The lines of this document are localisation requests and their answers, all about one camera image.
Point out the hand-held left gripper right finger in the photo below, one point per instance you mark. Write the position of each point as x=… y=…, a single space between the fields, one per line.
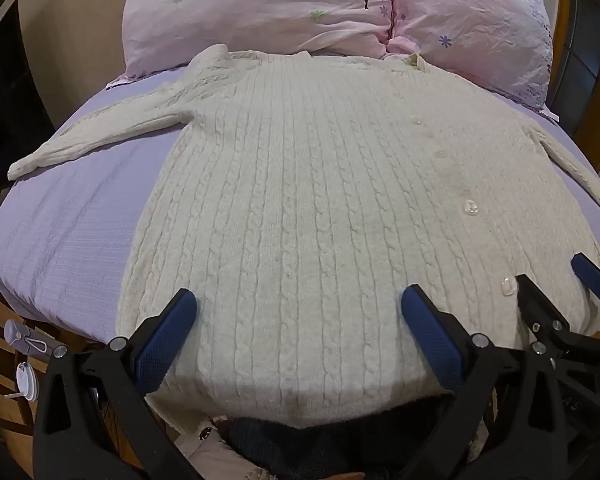
x=429 y=341

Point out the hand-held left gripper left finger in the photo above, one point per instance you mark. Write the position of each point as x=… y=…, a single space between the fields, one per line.
x=166 y=341

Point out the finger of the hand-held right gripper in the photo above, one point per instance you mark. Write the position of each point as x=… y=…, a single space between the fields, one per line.
x=591 y=276
x=535 y=301

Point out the pale pink cloth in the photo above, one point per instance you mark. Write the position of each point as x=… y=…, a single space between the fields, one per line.
x=215 y=455

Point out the dark knit cloth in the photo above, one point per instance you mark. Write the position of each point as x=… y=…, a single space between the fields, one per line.
x=340 y=440

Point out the small lilac handheld device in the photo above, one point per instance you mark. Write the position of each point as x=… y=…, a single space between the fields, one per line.
x=30 y=341

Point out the white bottle lid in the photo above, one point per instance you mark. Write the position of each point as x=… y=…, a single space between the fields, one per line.
x=26 y=381

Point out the lavender bed sheet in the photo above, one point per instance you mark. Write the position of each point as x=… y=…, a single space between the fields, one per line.
x=75 y=220

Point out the wooden chair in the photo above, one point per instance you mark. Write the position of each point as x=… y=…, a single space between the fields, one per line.
x=2 y=360

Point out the pink floral pillow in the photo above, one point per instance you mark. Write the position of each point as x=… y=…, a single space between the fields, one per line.
x=260 y=10
x=475 y=25

